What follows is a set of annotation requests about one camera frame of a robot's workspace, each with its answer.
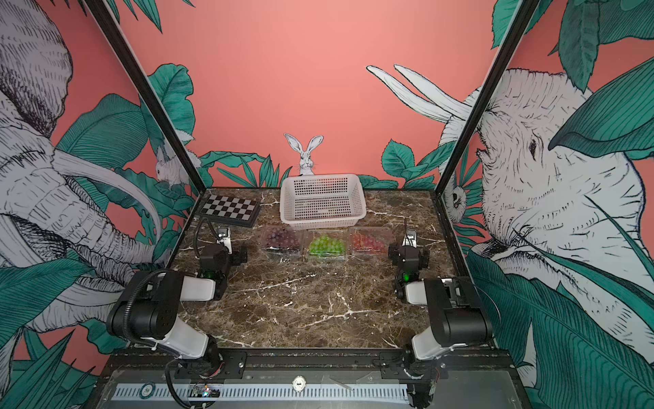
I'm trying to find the clear plastic clamshell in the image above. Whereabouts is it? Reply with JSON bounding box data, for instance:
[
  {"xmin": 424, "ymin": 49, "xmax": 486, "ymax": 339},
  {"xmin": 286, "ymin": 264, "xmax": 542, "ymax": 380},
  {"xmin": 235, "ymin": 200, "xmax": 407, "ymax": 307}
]
[
  {"xmin": 347, "ymin": 227, "xmax": 394, "ymax": 259},
  {"xmin": 305, "ymin": 230, "xmax": 347, "ymax": 261}
]

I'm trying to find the red grape bunch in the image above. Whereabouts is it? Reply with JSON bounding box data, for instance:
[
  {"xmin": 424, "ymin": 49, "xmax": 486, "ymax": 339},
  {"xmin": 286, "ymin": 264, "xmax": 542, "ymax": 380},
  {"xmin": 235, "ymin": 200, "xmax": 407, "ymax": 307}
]
[{"xmin": 350, "ymin": 233, "xmax": 387, "ymax": 255}]

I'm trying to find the clear plastic clamshell container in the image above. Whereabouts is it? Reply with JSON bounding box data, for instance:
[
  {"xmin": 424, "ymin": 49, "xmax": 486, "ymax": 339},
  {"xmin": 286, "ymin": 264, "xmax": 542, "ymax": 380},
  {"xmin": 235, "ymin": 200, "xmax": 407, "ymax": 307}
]
[{"xmin": 260, "ymin": 226, "xmax": 303, "ymax": 257}]

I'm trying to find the purple grape bunch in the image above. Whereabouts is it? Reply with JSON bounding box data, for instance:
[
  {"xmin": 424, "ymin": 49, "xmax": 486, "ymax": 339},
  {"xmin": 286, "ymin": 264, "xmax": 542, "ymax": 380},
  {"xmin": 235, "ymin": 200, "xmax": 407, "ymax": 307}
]
[{"xmin": 265, "ymin": 227, "xmax": 300, "ymax": 252}]

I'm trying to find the green grape bunch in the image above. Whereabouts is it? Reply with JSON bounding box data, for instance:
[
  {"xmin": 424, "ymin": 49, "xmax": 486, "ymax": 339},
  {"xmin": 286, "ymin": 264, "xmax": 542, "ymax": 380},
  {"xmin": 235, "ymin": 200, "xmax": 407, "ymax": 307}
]
[{"xmin": 308, "ymin": 235, "xmax": 346, "ymax": 257}]

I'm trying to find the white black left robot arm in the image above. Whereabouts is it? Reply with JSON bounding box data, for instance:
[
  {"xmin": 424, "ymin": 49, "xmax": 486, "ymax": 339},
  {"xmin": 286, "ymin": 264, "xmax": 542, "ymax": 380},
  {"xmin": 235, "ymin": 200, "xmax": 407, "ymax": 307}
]
[{"xmin": 106, "ymin": 244, "xmax": 248, "ymax": 360}]

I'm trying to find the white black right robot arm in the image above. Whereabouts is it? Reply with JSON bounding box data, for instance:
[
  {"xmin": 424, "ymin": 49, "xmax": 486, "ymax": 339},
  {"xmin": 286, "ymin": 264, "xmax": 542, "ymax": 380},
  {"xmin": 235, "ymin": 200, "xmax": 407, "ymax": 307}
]
[{"xmin": 388, "ymin": 245, "xmax": 493, "ymax": 361}]

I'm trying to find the black white chessboard box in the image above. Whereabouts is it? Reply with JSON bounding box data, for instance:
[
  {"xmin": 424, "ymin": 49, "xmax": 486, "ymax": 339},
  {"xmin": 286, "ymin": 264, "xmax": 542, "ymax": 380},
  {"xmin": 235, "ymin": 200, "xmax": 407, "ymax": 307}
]
[{"xmin": 199, "ymin": 194, "xmax": 261, "ymax": 228}]

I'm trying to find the white perforated plastic basket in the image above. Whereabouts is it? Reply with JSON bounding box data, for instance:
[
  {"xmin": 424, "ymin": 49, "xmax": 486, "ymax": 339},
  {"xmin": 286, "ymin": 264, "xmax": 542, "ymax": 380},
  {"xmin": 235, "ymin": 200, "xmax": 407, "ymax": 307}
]
[{"xmin": 279, "ymin": 174, "xmax": 367, "ymax": 230}]

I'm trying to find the black left camera cable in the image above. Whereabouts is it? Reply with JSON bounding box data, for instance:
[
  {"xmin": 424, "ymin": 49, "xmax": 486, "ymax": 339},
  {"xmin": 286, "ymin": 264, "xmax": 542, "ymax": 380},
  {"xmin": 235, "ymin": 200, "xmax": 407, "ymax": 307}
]
[{"xmin": 192, "ymin": 218, "xmax": 218, "ymax": 257}]

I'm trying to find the black front mounting rail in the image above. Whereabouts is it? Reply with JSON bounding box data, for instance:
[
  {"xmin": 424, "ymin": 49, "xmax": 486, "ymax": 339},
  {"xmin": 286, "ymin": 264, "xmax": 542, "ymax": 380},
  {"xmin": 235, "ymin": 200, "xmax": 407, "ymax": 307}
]
[{"xmin": 101, "ymin": 348, "xmax": 517, "ymax": 382}]

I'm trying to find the white slotted cable duct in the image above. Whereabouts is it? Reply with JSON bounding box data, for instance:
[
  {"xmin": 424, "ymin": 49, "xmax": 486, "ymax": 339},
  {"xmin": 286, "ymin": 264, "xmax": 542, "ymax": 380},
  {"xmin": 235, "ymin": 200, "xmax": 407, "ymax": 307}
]
[{"xmin": 111, "ymin": 383, "xmax": 409, "ymax": 404}]

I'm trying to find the black left frame post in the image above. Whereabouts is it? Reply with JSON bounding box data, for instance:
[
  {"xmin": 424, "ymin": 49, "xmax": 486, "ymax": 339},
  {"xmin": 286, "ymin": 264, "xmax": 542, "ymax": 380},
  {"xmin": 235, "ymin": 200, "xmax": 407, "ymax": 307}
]
[{"xmin": 84, "ymin": 0, "xmax": 206, "ymax": 195}]

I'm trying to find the black frame post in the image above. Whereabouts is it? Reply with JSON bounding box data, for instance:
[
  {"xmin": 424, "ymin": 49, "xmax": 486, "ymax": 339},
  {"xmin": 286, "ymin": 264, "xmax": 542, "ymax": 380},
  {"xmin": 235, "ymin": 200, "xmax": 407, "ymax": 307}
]
[
  {"xmin": 84, "ymin": 0, "xmax": 206, "ymax": 195},
  {"xmin": 435, "ymin": 0, "xmax": 539, "ymax": 197}
]

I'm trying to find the black right frame post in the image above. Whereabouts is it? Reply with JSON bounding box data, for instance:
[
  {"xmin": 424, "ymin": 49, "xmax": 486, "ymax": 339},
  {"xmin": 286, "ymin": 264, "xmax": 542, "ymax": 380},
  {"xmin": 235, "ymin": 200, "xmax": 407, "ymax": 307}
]
[{"xmin": 435, "ymin": 0, "xmax": 539, "ymax": 197}]

